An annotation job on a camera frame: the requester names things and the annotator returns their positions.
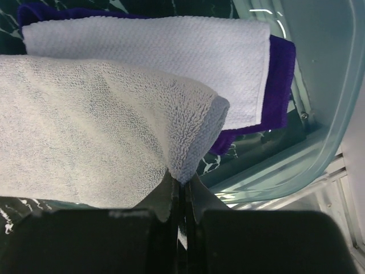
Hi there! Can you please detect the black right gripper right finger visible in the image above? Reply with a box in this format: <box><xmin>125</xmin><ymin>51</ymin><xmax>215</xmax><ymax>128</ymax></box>
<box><xmin>184</xmin><ymin>176</ymin><xmax>357</xmax><ymax>273</ymax></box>

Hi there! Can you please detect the light blue towel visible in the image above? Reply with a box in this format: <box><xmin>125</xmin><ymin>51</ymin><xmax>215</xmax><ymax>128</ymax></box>
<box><xmin>1</xmin><ymin>55</ymin><xmax>229</xmax><ymax>208</ymax></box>

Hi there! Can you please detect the white towel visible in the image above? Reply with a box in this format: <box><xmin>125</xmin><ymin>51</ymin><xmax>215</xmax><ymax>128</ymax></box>
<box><xmin>22</xmin><ymin>16</ymin><xmax>270</xmax><ymax>130</ymax></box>

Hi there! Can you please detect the blue transparent plastic tray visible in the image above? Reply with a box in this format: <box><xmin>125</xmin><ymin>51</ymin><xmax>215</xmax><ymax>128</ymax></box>
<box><xmin>191</xmin><ymin>1</ymin><xmax>364</xmax><ymax>204</ymax></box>

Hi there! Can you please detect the purple microfiber towel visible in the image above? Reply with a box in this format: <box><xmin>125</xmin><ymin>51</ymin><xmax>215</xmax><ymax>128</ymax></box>
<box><xmin>17</xmin><ymin>2</ymin><xmax>296</xmax><ymax>155</ymax></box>

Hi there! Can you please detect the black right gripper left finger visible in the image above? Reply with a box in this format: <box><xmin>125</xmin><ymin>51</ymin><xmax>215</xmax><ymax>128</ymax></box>
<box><xmin>1</xmin><ymin>173</ymin><xmax>180</xmax><ymax>273</ymax></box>

